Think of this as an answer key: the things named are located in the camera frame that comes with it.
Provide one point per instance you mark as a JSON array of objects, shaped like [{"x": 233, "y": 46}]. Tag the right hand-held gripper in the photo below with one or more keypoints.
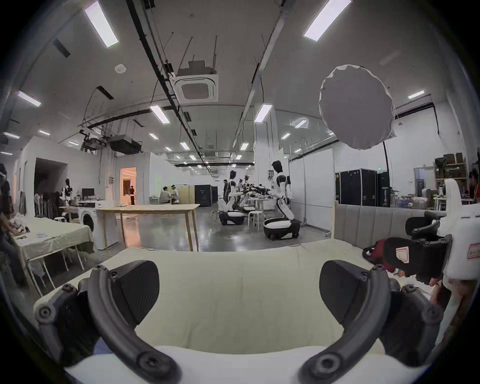
[{"x": 463, "y": 243}]

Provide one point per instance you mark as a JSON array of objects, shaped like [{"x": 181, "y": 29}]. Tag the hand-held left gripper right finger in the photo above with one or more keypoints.
[{"x": 348, "y": 292}]

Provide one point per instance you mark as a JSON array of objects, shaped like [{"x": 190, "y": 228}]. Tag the table with beige cloth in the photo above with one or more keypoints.
[{"x": 48, "y": 234}]

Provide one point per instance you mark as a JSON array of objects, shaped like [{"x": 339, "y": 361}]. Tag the white washing machine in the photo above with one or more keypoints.
[{"x": 90, "y": 225}]

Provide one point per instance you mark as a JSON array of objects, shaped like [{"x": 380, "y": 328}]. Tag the shelf with cartons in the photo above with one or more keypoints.
[{"x": 450, "y": 172}]

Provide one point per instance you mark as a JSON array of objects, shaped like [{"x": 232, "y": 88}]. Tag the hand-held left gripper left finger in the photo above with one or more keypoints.
[{"x": 127, "y": 292}]

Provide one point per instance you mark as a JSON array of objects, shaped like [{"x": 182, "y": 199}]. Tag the long wooden table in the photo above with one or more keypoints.
[{"x": 150, "y": 209}]

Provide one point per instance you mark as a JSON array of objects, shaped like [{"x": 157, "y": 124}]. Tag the black flight cases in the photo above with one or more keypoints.
[{"x": 356, "y": 187}]

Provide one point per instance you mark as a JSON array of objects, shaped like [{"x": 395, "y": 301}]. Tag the group of people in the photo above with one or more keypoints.
[{"x": 169, "y": 195}]

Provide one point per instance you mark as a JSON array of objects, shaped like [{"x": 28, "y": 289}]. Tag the red and black bag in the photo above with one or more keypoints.
[{"x": 375, "y": 253}]

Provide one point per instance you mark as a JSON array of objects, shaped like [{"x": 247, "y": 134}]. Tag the round white softbox lamp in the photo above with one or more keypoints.
[{"x": 356, "y": 108}]

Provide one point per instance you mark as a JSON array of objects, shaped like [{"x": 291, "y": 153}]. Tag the person's right hand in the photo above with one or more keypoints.
[{"x": 467, "y": 300}]

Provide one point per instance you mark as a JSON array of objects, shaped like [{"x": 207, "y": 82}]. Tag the grey padded headboard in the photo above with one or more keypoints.
[{"x": 367, "y": 223}]

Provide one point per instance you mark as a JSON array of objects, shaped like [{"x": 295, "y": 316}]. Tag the white humanoid robot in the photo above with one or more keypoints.
[
  {"x": 279, "y": 221},
  {"x": 232, "y": 213}
]

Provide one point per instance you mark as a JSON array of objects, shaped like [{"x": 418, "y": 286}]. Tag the white round stool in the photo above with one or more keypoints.
[{"x": 255, "y": 217}]

